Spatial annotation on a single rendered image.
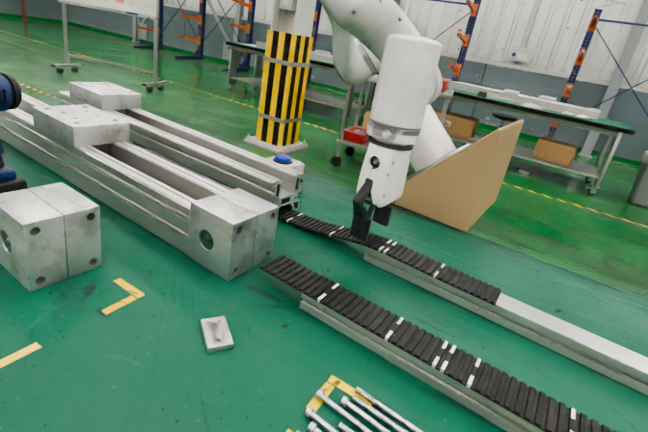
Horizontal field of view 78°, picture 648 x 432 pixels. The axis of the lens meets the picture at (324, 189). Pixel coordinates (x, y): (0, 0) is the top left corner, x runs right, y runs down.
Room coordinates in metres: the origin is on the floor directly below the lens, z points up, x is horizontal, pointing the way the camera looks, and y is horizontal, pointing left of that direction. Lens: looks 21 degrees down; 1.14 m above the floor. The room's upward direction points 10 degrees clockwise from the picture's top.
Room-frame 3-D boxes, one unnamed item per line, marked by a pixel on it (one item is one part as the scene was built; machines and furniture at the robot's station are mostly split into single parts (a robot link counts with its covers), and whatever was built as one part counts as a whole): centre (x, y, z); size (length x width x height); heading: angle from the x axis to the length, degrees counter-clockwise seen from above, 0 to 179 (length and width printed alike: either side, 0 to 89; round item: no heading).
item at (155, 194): (0.78, 0.51, 0.82); 0.80 x 0.10 x 0.09; 60
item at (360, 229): (0.60, -0.07, 0.86); 0.03 x 0.03 x 0.07; 60
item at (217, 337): (0.38, 0.10, 0.78); 0.05 x 0.03 x 0.01; 29
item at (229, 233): (0.56, 0.12, 0.83); 0.12 x 0.09 x 0.10; 150
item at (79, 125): (0.78, 0.51, 0.87); 0.16 x 0.11 x 0.07; 60
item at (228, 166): (0.94, 0.42, 0.82); 0.80 x 0.10 x 0.09; 60
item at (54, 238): (0.47, 0.35, 0.83); 0.11 x 0.10 x 0.10; 150
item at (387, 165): (0.64, -0.09, 0.95); 0.10 x 0.07 x 0.11; 150
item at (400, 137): (0.64, -0.09, 1.01); 0.09 x 0.08 x 0.03; 150
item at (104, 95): (1.07, 0.63, 0.87); 0.16 x 0.11 x 0.07; 60
